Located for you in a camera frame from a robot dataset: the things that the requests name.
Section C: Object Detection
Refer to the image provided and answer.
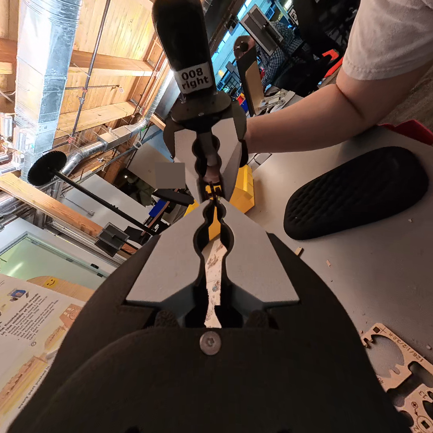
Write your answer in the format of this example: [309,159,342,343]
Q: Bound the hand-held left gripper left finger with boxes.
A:
[124,199,216,328]

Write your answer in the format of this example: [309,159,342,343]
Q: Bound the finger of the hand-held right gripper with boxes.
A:
[173,128,210,203]
[213,116,243,203]

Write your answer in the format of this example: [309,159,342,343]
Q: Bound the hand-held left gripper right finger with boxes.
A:
[215,198,301,328]

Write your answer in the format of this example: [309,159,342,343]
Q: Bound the small wooden gear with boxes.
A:
[204,182,224,204]

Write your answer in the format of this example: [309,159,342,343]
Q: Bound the person's right forearm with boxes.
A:
[244,58,433,157]

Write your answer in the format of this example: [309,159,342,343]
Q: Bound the yellow plastic bin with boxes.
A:
[184,164,255,241]

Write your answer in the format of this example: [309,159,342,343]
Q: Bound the instruction booklet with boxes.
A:
[204,242,225,329]

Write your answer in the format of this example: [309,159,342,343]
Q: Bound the grey clamped panel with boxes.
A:
[240,4,285,56]
[96,222,130,258]

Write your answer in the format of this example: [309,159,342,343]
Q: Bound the wooden sign board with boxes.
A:
[25,275,97,305]

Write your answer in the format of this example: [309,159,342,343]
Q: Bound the black quilted wrist rest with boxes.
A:
[283,146,429,241]

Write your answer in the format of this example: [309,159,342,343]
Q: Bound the black pole stand with disc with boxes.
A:
[27,152,159,236]

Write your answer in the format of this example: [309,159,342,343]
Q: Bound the printed instruction sheet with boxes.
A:
[0,274,85,417]

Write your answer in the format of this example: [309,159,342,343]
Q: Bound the wooden cutout sheet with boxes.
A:
[360,323,433,433]

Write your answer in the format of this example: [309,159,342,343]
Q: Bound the red plastic bin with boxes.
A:
[377,121,433,147]

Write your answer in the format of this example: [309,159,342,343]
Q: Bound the white shirt sleeve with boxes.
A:
[342,0,433,81]

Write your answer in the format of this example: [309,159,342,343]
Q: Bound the silver spiral duct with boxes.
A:
[59,66,176,176]

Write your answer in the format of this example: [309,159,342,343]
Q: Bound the silver rectangular duct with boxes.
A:
[14,0,82,180]

